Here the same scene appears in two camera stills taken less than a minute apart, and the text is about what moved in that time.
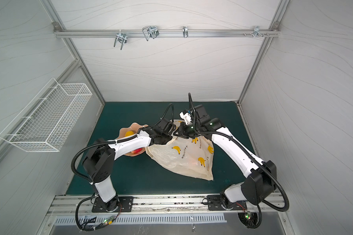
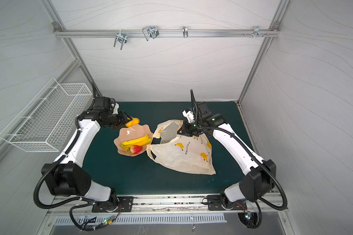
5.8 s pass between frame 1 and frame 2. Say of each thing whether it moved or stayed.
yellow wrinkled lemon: moved
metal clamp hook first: stayed
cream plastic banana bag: stayed
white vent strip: stayed
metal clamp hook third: stayed
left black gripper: moved
